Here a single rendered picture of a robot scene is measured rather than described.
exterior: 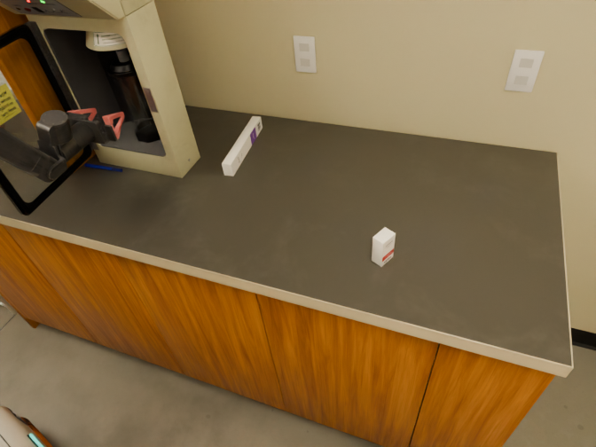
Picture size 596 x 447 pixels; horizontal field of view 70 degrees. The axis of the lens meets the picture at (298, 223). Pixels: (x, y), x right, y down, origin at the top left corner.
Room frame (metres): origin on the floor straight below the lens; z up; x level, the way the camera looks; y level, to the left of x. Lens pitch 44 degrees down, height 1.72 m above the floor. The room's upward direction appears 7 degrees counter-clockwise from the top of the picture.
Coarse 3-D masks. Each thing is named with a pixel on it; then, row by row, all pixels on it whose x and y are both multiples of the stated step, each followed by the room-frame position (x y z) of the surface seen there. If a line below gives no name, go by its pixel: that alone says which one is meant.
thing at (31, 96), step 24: (24, 48) 1.12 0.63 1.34; (0, 72) 1.04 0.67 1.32; (24, 72) 1.09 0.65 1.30; (0, 96) 1.00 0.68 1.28; (24, 96) 1.06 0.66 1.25; (48, 96) 1.12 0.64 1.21; (0, 120) 0.97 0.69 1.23; (24, 120) 1.02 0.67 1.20; (0, 168) 0.90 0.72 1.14; (24, 192) 0.92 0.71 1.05
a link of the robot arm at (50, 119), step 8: (48, 112) 0.93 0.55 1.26; (56, 112) 0.93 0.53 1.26; (64, 112) 0.94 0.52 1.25; (40, 120) 0.90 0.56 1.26; (48, 120) 0.90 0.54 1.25; (56, 120) 0.91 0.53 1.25; (64, 120) 0.91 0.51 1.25; (40, 128) 0.88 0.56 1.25; (48, 128) 0.88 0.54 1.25; (56, 128) 0.89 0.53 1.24; (64, 128) 0.90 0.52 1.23; (40, 136) 0.89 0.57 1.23; (48, 136) 0.88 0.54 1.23; (56, 136) 0.89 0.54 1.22; (64, 136) 0.90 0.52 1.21; (72, 136) 0.93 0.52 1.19; (40, 144) 0.89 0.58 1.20; (48, 144) 0.88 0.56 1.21; (56, 144) 0.89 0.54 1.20; (48, 152) 0.89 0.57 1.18; (56, 152) 0.88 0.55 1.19; (64, 160) 0.88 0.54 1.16; (56, 168) 0.85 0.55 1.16; (64, 168) 0.87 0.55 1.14; (48, 176) 0.83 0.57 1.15; (56, 176) 0.85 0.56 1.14
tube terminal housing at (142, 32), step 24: (120, 0) 1.05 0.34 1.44; (144, 0) 1.12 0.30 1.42; (48, 24) 1.16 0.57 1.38; (72, 24) 1.12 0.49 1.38; (96, 24) 1.09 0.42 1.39; (120, 24) 1.06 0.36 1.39; (144, 24) 1.09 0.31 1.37; (144, 48) 1.07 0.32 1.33; (144, 72) 1.05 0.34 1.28; (168, 72) 1.12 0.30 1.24; (168, 96) 1.09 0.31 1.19; (168, 120) 1.07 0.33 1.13; (168, 144) 1.05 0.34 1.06; (192, 144) 1.13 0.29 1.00; (144, 168) 1.11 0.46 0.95; (168, 168) 1.07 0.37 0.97
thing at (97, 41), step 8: (88, 32) 1.15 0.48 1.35; (96, 32) 1.13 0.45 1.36; (104, 32) 1.13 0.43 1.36; (88, 40) 1.15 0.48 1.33; (96, 40) 1.13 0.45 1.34; (104, 40) 1.12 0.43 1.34; (112, 40) 1.12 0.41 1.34; (120, 40) 1.12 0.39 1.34; (96, 48) 1.12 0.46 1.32; (104, 48) 1.11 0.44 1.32; (112, 48) 1.11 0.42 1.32; (120, 48) 1.11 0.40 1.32
